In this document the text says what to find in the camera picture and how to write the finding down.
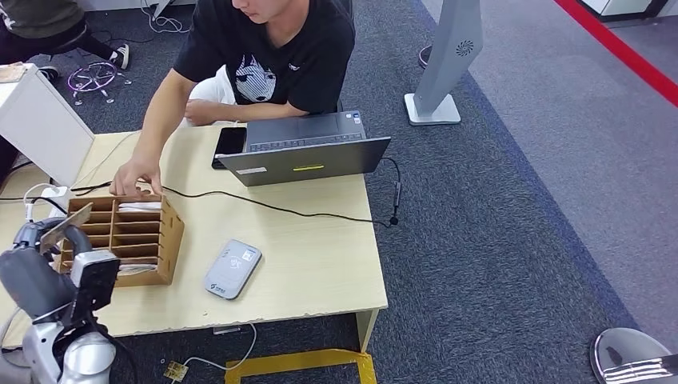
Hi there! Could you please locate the white box cabinet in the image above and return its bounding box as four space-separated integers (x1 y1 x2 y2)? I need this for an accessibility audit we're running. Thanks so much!
0 63 96 187

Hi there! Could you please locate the small yellow circuit board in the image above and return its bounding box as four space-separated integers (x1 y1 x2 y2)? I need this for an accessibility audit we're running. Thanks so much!
162 361 189 383

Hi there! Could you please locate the black smartphone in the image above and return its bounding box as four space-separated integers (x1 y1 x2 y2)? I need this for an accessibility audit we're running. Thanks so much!
211 126 249 170

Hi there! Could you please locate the white floor cable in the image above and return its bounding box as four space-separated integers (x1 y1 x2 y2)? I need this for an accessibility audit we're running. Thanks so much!
139 2 192 35

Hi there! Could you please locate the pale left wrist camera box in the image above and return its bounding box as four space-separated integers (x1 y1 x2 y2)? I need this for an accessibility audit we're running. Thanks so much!
70 249 122 314

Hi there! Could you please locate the white cable with board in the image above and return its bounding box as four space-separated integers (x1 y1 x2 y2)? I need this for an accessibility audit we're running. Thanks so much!
170 324 258 382

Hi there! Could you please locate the grey kiosk stand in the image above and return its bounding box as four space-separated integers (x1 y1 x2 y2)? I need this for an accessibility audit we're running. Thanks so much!
405 0 485 127

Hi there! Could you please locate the long black cable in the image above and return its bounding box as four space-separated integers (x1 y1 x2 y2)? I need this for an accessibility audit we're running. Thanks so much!
70 157 402 229

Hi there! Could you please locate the beige desk leg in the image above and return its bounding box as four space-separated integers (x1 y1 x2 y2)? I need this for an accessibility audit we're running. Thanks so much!
356 309 381 354

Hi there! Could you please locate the cardboard card organizer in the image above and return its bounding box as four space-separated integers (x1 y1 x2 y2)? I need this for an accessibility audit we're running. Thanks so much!
55 193 185 289

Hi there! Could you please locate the grey laptop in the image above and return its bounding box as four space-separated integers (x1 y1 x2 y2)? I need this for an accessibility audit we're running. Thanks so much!
216 110 393 188

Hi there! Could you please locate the person with olive top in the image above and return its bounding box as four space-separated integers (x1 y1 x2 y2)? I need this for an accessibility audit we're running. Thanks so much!
0 0 131 82

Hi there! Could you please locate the red floor tape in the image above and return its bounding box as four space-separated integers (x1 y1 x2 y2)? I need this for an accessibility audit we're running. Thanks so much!
553 0 678 108

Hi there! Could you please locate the white charger with cable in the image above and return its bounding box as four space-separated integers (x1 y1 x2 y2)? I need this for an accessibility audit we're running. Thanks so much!
22 182 71 224

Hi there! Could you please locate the person's right hand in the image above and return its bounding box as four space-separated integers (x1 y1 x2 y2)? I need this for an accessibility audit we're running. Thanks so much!
110 158 164 200

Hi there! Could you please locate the brown printed ID card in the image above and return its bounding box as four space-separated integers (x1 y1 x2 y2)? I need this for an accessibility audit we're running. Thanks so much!
38 202 95 255

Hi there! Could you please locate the yellow floor tape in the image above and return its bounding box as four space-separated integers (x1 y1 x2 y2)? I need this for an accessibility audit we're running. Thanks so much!
224 348 378 384

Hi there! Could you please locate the chrome stool base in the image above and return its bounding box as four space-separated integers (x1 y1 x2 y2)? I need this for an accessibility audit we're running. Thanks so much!
67 60 133 106

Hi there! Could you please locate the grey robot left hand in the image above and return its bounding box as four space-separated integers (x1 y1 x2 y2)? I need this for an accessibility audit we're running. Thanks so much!
0 217 94 321

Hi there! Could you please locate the person's left hand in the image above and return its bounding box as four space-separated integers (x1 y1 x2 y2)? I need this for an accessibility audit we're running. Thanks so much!
183 98 224 127

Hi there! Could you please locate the white cabinet black base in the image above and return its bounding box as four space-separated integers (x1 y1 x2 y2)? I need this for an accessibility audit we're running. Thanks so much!
579 0 672 22

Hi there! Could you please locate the grey card reader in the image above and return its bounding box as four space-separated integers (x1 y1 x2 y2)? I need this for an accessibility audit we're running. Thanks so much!
203 239 263 302

